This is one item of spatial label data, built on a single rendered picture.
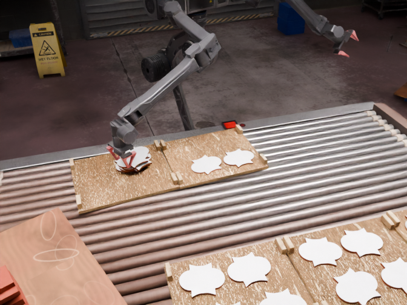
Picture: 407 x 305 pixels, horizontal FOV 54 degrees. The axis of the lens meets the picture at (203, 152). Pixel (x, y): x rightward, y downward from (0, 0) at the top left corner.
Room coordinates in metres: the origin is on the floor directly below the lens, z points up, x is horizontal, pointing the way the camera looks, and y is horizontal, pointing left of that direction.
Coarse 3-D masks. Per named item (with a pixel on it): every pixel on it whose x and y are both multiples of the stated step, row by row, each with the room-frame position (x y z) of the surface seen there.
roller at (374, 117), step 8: (352, 120) 1.81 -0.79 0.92; (360, 120) 1.82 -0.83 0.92; (368, 120) 1.82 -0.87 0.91; (304, 128) 1.74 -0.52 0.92; (312, 128) 1.75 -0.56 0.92; (320, 128) 1.75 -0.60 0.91; (328, 128) 1.76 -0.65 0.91; (256, 136) 1.68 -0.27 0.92; (264, 136) 1.68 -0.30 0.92; (272, 136) 1.68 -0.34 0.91; (280, 136) 1.69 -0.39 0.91; (64, 168) 1.45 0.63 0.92; (16, 176) 1.40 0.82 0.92; (24, 176) 1.40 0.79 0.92; (32, 176) 1.40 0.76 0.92; (40, 176) 1.40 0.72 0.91; (48, 176) 1.41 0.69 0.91; (0, 184) 1.35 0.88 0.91; (8, 184) 1.36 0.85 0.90
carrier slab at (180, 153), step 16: (176, 144) 1.60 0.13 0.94; (192, 144) 1.60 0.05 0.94; (208, 144) 1.59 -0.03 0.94; (224, 144) 1.59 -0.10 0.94; (240, 144) 1.59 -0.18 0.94; (176, 160) 1.47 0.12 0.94; (256, 160) 1.45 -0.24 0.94; (192, 176) 1.35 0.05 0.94; (208, 176) 1.35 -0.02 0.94; (224, 176) 1.35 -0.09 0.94
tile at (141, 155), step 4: (136, 152) 1.46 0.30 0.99; (140, 152) 1.46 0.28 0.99; (144, 152) 1.46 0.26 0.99; (136, 156) 1.44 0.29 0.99; (140, 156) 1.43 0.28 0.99; (144, 156) 1.43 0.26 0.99; (120, 160) 1.41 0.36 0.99; (128, 160) 1.40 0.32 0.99; (136, 160) 1.40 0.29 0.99; (140, 160) 1.40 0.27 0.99; (144, 160) 1.40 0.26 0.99; (120, 164) 1.38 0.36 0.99; (124, 164) 1.38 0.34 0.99; (128, 164) 1.38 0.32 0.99; (132, 164) 1.38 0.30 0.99; (136, 164) 1.38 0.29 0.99; (140, 164) 1.39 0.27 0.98
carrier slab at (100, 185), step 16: (80, 160) 1.48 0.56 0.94; (96, 160) 1.48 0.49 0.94; (112, 160) 1.48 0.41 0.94; (160, 160) 1.47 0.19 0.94; (80, 176) 1.37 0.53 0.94; (96, 176) 1.36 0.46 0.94; (112, 176) 1.36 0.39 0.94; (128, 176) 1.36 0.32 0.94; (144, 176) 1.36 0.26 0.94; (160, 176) 1.35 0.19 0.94; (80, 192) 1.26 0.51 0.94; (96, 192) 1.26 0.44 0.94; (112, 192) 1.25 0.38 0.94; (128, 192) 1.25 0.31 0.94; (144, 192) 1.25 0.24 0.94; (160, 192) 1.26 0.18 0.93; (96, 208) 1.17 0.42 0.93
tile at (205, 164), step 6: (204, 156) 1.48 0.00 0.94; (198, 162) 1.44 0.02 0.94; (204, 162) 1.44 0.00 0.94; (210, 162) 1.44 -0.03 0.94; (216, 162) 1.44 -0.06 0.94; (192, 168) 1.39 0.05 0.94; (198, 168) 1.39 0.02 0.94; (204, 168) 1.39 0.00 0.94; (210, 168) 1.39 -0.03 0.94; (216, 168) 1.39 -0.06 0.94
